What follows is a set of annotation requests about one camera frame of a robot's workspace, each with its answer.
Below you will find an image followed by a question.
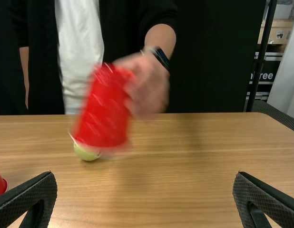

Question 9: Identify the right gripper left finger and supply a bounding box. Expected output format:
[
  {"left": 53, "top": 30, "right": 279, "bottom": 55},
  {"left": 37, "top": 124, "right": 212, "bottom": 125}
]
[{"left": 0, "top": 171, "right": 58, "bottom": 228}]

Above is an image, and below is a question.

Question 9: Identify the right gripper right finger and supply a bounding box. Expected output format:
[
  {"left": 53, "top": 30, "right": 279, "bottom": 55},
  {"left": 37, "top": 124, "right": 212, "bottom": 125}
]
[{"left": 233, "top": 171, "right": 294, "bottom": 228}]

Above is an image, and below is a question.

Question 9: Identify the yellow ball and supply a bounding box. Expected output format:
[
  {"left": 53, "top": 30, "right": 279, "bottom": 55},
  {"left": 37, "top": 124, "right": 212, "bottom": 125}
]
[{"left": 73, "top": 141, "right": 101, "bottom": 162}]

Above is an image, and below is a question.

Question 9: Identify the grey mesh chair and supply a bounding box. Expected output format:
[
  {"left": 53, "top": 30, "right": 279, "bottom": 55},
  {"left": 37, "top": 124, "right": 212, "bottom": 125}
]
[{"left": 243, "top": 99, "right": 294, "bottom": 133}]

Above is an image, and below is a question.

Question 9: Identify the person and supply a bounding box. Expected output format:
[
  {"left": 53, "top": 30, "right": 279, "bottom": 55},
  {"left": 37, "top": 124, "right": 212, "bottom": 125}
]
[{"left": 9, "top": 0, "right": 178, "bottom": 117}]

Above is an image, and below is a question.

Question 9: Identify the cardboard box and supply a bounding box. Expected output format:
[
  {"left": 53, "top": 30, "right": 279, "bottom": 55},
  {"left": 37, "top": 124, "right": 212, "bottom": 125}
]
[{"left": 257, "top": 20, "right": 294, "bottom": 45}]

